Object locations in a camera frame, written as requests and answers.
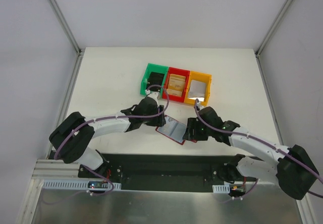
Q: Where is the red leather card holder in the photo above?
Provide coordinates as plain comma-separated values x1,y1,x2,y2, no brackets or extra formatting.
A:
155,116,186,145

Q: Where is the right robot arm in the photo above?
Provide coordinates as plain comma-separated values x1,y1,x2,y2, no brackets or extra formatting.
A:
183,106,322,200

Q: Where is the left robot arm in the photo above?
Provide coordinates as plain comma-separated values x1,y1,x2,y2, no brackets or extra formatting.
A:
49,95,166,178

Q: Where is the silver card in holder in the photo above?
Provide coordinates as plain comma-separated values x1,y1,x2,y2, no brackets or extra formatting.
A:
158,116,178,136

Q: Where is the gold VIP card lower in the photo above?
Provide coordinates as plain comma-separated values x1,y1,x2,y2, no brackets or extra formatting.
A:
167,89,183,97

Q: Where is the gold vip card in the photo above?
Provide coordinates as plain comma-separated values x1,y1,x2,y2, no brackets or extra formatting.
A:
167,89,183,97
168,74,186,88

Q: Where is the black VIP card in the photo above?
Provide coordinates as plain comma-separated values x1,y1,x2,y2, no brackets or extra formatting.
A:
147,72,164,92

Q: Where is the gold VIP card upper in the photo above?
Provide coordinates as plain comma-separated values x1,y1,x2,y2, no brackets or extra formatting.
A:
168,74,186,88

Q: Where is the silver VIP card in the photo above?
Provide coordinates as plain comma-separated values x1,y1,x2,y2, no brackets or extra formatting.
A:
187,80,206,101

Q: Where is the green plastic bin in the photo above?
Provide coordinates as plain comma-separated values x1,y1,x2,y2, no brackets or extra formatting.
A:
140,63,169,95

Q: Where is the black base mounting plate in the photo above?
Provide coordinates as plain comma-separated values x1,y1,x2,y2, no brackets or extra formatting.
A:
77,153,236,193

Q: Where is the red plastic bin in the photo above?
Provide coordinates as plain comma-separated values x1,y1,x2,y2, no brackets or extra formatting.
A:
162,67,190,103

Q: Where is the yellow plastic bin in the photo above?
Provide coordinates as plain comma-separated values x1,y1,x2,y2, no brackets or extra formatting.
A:
184,71,212,106

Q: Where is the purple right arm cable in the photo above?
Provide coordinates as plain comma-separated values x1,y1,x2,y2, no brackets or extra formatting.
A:
193,99,323,198

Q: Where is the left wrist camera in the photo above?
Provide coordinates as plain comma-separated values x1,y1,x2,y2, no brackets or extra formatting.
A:
145,89,160,101

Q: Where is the right white cable duct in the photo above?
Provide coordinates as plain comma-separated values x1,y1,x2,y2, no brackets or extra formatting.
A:
212,183,230,194

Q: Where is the white cable duct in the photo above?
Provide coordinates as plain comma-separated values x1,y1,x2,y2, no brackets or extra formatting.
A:
43,180,122,191
212,183,230,194

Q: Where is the left aluminium frame post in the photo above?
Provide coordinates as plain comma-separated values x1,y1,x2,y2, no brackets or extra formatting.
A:
37,0,85,55

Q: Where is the aluminium frame post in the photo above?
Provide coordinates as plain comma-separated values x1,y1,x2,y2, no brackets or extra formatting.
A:
255,0,295,58
37,0,85,55

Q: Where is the left white cable duct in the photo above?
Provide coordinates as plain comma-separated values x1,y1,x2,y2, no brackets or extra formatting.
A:
43,180,122,191

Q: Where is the right aluminium frame post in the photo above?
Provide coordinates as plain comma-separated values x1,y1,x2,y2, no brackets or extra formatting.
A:
255,0,295,58

